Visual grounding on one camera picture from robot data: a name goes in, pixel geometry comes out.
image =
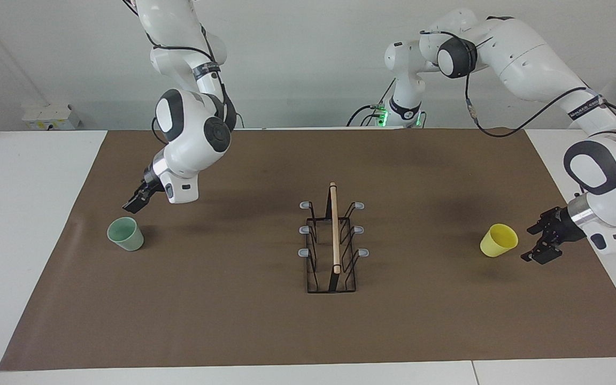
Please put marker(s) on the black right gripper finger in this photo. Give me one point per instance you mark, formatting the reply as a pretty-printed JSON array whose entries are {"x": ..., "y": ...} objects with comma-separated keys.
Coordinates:
[{"x": 137, "y": 202}]

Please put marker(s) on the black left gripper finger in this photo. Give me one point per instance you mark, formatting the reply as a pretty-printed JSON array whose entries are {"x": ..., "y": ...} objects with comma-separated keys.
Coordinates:
[
  {"x": 541, "y": 223},
  {"x": 540, "y": 254}
]

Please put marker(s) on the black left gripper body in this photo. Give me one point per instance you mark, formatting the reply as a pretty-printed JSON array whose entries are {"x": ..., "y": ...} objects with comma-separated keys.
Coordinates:
[{"x": 562, "y": 227}]

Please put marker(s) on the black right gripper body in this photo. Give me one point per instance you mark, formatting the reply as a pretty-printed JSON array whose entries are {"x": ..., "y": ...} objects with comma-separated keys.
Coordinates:
[{"x": 151, "y": 184}]

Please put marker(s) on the pale green plastic cup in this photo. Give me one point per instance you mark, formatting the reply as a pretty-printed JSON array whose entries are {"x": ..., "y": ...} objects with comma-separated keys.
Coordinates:
[{"x": 126, "y": 234}]

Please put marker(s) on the yellow plastic cup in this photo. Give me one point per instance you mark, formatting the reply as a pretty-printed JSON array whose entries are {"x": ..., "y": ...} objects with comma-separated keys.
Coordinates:
[{"x": 498, "y": 240}]

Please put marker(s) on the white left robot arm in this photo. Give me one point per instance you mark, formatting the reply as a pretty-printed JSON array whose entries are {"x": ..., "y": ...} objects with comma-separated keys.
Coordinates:
[{"x": 527, "y": 69}]

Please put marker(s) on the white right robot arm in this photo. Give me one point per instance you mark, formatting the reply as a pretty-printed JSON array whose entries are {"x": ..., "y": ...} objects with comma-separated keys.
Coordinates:
[{"x": 190, "y": 128}]

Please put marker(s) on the brown table mat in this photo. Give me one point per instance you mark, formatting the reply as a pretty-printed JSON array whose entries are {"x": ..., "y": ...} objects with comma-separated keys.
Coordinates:
[{"x": 179, "y": 310}]

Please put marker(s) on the white wall power box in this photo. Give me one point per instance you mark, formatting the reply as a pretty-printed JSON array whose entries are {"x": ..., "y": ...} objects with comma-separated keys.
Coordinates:
[{"x": 51, "y": 117}]

